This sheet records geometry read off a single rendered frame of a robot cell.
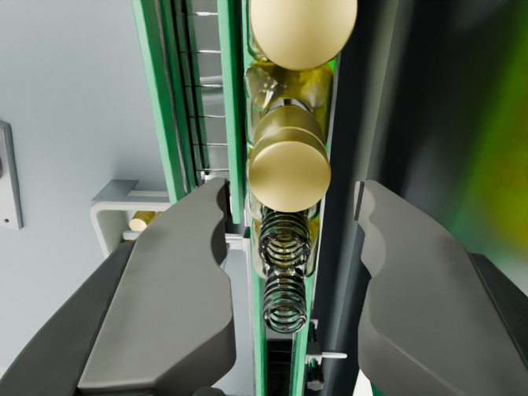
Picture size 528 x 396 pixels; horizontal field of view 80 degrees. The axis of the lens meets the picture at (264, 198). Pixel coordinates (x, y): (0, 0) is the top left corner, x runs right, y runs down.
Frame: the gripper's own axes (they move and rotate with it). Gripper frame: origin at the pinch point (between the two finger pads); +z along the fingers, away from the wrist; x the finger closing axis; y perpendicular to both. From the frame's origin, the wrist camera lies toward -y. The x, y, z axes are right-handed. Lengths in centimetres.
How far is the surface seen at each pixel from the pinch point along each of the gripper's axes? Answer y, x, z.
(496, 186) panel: 3.3, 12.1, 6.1
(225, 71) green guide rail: -0.4, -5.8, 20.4
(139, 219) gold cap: 28, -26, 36
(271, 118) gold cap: -1.3, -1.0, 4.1
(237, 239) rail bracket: 19.9, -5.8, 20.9
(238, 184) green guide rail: 11.6, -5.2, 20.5
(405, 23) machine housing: -3.5, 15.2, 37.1
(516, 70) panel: -2.7, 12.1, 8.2
